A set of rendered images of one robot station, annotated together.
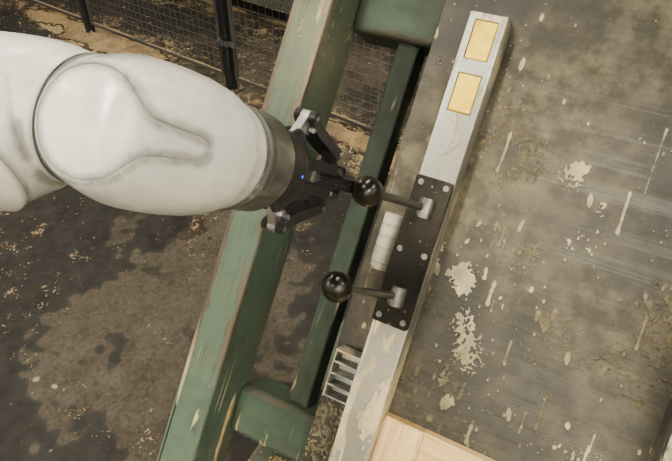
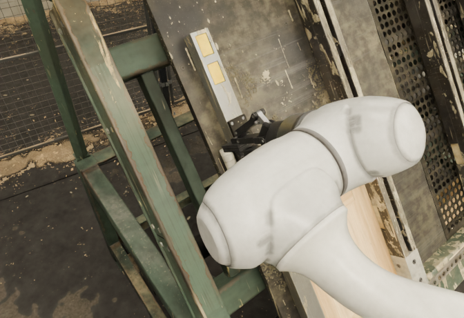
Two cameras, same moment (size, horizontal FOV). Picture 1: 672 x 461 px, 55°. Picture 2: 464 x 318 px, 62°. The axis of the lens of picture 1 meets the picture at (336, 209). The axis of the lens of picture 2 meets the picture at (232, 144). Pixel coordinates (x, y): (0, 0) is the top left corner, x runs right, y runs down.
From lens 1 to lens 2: 0.65 m
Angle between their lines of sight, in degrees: 48
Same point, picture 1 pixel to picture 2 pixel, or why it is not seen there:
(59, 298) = not seen: outside the picture
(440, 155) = (228, 106)
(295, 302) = (20, 305)
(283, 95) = (134, 139)
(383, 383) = not seen: hidden behind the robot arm
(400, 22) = (138, 63)
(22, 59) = (307, 156)
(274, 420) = (237, 290)
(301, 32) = (115, 98)
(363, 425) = not seen: hidden behind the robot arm
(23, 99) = (331, 170)
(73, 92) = (406, 124)
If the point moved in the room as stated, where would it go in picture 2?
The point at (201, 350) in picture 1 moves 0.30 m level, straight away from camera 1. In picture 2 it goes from (204, 298) to (75, 284)
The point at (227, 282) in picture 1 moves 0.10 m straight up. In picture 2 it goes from (188, 254) to (184, 228)
